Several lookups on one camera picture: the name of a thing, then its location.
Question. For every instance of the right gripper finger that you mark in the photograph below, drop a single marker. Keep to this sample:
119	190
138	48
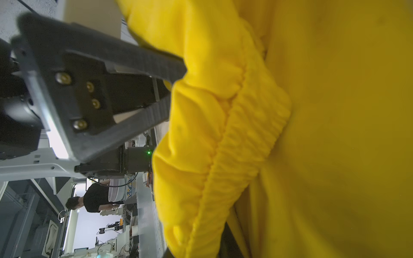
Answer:
228	245

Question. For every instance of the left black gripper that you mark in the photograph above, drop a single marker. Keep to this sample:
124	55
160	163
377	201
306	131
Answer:
40	46

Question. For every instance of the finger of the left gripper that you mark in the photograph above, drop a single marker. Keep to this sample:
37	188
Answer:
83	147

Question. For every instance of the yellow shorts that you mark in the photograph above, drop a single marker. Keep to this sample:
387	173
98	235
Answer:
293	125

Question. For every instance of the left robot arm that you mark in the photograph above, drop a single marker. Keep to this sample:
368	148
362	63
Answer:
71	97

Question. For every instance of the person in black shirt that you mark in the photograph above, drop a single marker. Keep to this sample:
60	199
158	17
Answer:
95	200

